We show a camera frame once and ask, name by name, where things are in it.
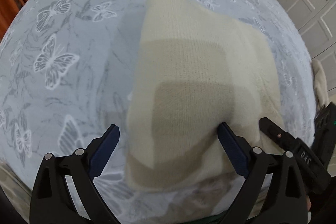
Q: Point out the cream knit cardigan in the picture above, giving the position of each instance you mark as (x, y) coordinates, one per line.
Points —
(189, 77)

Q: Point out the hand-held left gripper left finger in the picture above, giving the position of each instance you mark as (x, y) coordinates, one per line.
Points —
(103, 153)

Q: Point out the orange curtain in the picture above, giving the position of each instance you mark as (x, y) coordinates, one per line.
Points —
(13, 3)

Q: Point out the beige patterned cloth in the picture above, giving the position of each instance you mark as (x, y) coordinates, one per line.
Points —
(204, 195)

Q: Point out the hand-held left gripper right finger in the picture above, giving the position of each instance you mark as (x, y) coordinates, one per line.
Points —
(233, 148)

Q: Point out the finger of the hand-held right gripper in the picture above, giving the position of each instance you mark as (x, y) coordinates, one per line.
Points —
(278, 136)

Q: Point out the cream cloth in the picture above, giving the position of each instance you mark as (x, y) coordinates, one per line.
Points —
(320, 82)

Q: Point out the bed with butterfly sheet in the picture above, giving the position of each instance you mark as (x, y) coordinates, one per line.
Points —
(65, 82)

